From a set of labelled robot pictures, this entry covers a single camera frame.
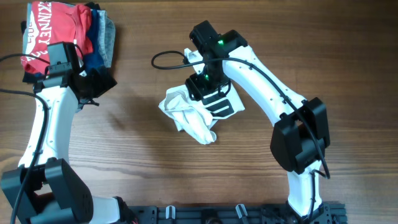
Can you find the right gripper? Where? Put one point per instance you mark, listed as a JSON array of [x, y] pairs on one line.
[[198, 89]]

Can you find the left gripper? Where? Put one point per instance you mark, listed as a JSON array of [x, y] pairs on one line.
[[103, 86]]

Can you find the white t-shirt black print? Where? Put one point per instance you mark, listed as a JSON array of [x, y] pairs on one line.
[[197, 118]]

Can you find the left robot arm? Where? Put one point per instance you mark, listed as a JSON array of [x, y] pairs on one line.
[[44, 188]]

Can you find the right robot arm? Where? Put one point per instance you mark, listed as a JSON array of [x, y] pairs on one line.
[[300, 134]]

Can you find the navy blue garment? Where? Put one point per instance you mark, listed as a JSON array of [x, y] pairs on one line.
[[93, 53]]

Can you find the red printed t-shirt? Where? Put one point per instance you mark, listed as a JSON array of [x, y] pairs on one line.
[[50, 23]]

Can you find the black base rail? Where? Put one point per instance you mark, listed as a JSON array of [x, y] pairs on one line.
[[327, 213]]

